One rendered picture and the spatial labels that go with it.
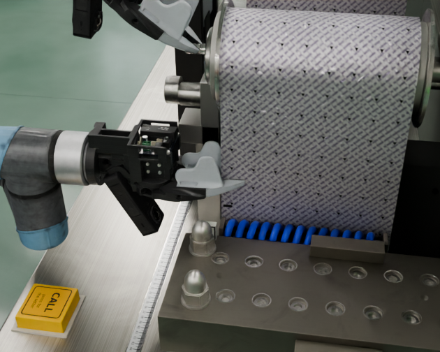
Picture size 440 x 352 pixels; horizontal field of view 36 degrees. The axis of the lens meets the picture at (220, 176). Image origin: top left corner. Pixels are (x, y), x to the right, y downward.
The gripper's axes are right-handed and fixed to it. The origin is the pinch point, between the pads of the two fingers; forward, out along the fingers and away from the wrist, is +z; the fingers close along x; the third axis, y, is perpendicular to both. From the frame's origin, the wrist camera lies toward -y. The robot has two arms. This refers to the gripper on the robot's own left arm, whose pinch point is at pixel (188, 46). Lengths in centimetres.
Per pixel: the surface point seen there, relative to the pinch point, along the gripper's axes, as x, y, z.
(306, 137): -4.8, 3.1, 18.4
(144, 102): 51, -42, 6
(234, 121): -4.8, -1.6, 10.2
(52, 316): -17.0, -37.4, 8.9
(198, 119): 4.0, -10.0, 8.5
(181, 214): 11.6, -31.3, 19.7
